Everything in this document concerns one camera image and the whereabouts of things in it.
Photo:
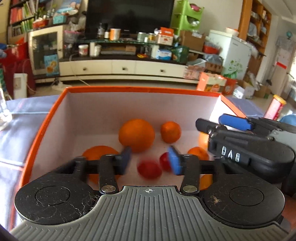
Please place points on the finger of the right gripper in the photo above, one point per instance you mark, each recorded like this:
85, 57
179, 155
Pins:
210, 128
243, 124

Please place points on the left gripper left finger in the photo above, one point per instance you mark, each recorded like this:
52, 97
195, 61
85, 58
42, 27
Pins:
109, 167

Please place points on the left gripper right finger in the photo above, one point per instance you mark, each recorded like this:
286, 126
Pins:
186, 165

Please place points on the yellowish orange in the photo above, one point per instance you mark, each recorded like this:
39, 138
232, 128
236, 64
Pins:
206, 179

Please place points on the red tomato back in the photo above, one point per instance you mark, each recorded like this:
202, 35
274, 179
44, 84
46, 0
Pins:
164, 162

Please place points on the red tomato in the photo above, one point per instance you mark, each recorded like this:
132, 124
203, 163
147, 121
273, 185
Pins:
164, 162
149, 169

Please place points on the red tomato front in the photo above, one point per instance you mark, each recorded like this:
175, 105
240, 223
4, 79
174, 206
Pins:
149, 169

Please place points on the red snack canister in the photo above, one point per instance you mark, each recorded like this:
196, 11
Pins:
275, 107

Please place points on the orange fruit gift box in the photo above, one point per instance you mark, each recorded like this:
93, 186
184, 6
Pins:
209, 82

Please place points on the orange cardboard box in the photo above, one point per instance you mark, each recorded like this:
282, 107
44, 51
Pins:
130, 163

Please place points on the white chest freezer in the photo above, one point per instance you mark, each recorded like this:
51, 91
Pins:
236, 53

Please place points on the brown cardboard box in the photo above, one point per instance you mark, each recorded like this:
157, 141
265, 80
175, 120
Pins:
192, 40

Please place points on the white power strip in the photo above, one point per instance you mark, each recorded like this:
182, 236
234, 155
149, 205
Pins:
60, 87

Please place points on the blue plaid bed sheet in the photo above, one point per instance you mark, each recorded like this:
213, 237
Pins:
18, 143

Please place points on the wooden bookshelf right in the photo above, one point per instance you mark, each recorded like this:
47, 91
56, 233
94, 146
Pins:
255, 24

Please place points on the white tv stand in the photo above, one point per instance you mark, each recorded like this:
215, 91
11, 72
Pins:
105, 59

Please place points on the green stacked storage bins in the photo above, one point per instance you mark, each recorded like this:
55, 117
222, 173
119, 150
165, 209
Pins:
186, 17

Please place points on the clear glass jar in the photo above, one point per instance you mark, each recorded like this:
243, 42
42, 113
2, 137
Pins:
5, 114

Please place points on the white paper bag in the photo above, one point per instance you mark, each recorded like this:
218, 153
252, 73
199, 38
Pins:
20, 85

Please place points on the black flat television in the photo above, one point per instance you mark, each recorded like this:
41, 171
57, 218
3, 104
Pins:
132, 16

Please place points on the white glass door cabinet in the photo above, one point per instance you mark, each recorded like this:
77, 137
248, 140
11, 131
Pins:
46, 49

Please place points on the red shopping bag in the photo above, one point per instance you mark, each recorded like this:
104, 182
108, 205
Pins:
17, 61

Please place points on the dark bookshelf left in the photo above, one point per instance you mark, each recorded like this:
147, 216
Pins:
20, 19

